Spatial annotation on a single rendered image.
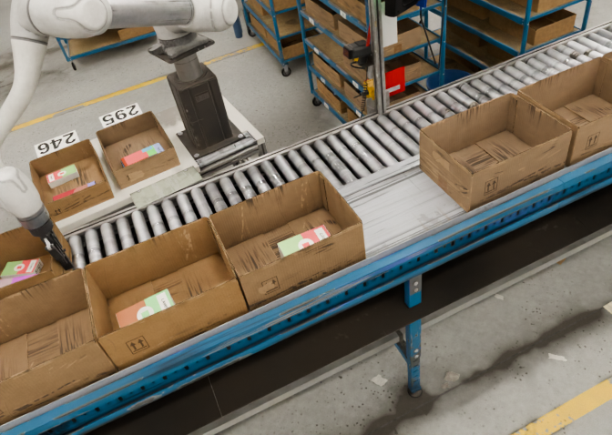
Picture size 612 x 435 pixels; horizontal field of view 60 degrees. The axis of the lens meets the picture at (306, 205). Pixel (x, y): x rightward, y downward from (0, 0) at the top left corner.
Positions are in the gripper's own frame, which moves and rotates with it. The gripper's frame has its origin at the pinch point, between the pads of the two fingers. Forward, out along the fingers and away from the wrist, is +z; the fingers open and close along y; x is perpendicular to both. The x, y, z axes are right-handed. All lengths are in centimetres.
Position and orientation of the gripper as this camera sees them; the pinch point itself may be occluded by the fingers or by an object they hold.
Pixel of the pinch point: (65, 261)
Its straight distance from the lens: 207.7
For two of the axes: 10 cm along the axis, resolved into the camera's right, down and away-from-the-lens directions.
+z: 1.5, 7.2, 6.7
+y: -4.1, -5.8, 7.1
